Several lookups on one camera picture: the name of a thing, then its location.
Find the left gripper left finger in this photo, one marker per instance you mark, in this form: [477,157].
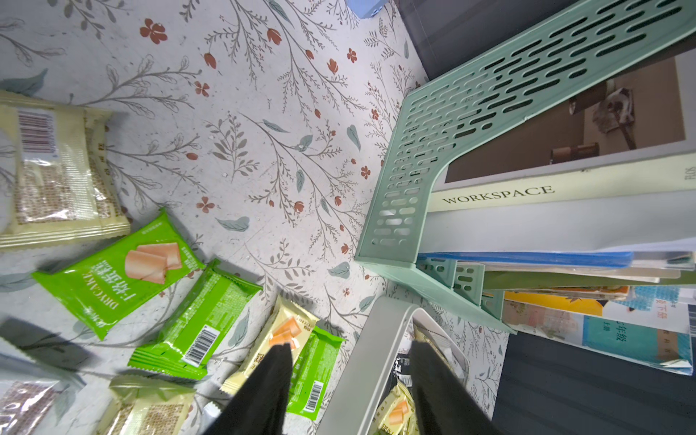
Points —
[259,407]

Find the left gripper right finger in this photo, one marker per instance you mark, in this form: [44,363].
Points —
[442,404]

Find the green cookie packet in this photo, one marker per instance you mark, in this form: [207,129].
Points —
[312,373]
[103,289]
[189,338]

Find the yellow cookie packet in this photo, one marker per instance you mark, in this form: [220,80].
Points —
[289,324]

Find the white cookie storage box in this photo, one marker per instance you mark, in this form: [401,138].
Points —
[359,392]

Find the yellow packet second row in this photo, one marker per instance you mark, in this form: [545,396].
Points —
[143,405]

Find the white brown packet second row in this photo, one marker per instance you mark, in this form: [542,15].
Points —
[27,395]

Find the pale yellow packet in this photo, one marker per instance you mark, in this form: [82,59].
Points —
[56,186]

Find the green file organizer box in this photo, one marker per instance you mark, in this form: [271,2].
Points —
[552,61]

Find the white book left slot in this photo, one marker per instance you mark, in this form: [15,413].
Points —
[630,135]

